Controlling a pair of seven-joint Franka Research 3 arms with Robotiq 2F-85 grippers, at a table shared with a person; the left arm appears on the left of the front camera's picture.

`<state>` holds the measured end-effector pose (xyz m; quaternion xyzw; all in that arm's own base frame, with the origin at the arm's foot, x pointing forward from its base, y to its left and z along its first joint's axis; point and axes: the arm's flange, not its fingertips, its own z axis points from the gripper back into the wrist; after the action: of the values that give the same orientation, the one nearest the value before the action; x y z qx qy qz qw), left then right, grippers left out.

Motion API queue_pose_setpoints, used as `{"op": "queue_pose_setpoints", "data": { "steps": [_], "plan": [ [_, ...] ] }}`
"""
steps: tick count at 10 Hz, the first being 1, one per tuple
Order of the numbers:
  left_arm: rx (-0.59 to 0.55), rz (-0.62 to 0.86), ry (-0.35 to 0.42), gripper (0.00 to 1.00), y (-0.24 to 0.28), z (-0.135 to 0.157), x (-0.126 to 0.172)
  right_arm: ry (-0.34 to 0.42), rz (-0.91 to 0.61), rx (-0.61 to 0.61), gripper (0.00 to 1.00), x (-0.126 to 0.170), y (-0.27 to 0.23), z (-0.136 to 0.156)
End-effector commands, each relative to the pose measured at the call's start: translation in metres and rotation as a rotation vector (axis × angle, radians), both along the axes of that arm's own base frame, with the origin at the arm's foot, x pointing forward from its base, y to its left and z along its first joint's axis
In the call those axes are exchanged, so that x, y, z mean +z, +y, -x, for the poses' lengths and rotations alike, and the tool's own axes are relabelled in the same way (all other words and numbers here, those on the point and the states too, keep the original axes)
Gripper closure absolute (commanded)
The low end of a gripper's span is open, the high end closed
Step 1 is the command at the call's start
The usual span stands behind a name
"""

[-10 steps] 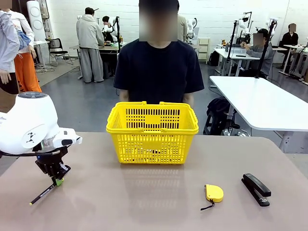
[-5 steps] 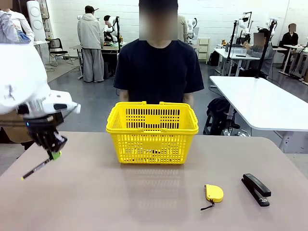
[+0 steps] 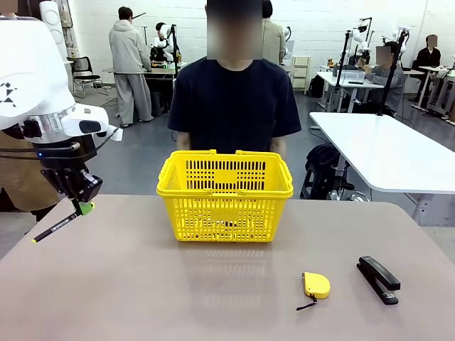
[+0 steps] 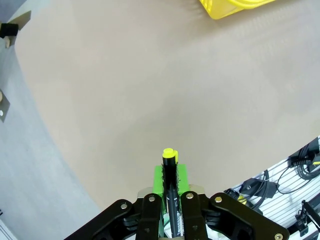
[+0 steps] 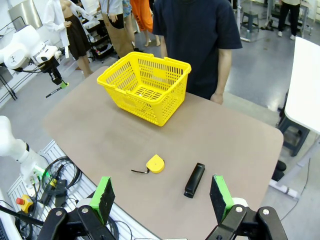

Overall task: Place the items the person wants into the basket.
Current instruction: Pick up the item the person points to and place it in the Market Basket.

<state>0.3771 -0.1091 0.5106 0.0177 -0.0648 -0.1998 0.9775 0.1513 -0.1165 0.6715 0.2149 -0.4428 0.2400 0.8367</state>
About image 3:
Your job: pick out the person in navy T-shirt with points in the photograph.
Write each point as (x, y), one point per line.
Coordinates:
(234, 106)

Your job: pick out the white drawer cabinet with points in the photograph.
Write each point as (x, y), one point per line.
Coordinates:
(301, 74)

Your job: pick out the yellow plastic shopping basket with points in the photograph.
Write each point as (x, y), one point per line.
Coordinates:
(224, 215)

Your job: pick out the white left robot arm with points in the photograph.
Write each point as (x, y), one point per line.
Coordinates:
(32, 71)

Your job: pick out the person's right forearm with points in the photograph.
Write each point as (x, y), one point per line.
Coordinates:
(184, 142)

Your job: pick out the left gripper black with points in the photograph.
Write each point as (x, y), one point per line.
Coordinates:
(67, 158)

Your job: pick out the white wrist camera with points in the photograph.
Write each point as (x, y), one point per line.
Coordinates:
(85, 120)

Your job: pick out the large white table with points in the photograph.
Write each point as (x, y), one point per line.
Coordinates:
(384, 149)

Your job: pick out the seated person in grey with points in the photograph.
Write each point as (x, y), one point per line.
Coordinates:
(389, 85)

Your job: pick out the black backpack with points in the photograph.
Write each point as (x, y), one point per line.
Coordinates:
(321, 156)

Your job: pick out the black camera pole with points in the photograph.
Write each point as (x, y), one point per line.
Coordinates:
(389, 78)
(342, 71)

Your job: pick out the person in grey hoodie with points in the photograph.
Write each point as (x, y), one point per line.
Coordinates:
(128, 46)

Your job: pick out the person in beige jacket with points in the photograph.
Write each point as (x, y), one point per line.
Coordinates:
(275, 39)

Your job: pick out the seated person in black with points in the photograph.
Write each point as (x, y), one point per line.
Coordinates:
(428, 57)

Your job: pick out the black stapler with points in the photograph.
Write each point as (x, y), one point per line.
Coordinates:
(378, 278)

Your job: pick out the white tower air conditioner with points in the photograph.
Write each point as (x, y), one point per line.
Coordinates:
(53, 21)

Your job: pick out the black fineliner pen yellow tip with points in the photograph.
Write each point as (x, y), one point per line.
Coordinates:
(53, 228)

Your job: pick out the yellow tape measure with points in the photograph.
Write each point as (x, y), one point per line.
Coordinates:
(317, 284)

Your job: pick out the white background desk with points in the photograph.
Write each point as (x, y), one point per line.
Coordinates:
(341, 81)

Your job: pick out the dark step stool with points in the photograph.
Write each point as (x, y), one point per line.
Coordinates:
(313, 183)

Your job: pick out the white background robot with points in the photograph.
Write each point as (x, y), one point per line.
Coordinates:
(161, 30)

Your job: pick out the person's left forearm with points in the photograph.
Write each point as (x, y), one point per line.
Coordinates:
(278, 146)

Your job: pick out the black office chair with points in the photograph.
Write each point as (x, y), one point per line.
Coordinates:
(83, 67)

